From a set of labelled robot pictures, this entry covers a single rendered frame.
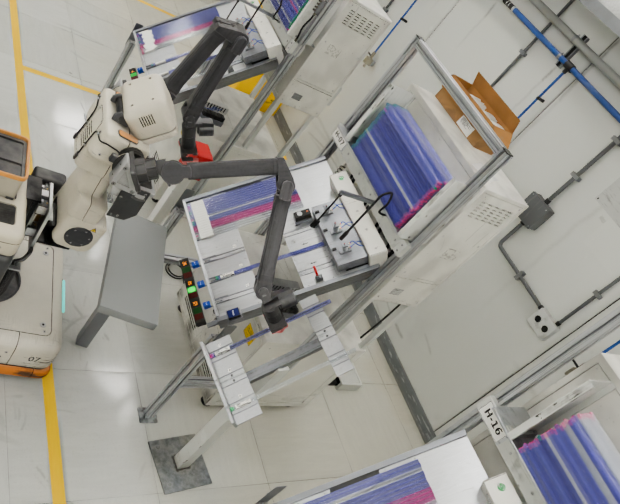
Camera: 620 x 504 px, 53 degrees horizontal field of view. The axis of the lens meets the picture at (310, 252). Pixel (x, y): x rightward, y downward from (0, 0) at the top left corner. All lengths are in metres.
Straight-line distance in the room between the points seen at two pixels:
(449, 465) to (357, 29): 2.36
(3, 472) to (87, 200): 1.08
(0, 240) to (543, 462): 1.87
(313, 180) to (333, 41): 0.97
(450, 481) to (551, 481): 0.35
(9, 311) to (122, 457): 0.78
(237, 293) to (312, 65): 1.56
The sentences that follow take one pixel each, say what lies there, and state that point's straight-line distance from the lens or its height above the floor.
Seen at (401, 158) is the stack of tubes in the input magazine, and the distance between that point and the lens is 2.58.
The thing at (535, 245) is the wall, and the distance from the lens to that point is 3.90.
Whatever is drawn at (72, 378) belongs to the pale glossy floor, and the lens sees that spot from 3.03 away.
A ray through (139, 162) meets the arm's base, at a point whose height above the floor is 1.23.
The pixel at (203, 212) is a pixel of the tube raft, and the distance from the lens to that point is 2.90.
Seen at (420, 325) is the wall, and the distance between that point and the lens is 4.30.
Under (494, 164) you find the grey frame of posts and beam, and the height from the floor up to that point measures 1.84.
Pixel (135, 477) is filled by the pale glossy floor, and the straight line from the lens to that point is 2.92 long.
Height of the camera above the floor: 2.39
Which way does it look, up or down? 31 degrees down
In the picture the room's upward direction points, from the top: 42 degrees clockwise
